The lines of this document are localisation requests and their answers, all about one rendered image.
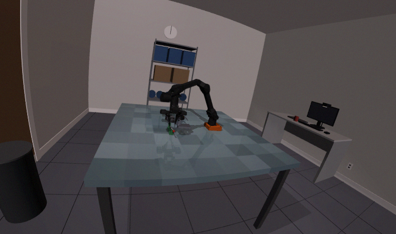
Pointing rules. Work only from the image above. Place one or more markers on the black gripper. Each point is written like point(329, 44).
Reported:
point(164, 111)

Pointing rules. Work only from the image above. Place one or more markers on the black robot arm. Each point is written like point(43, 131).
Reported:
point(173, 94)

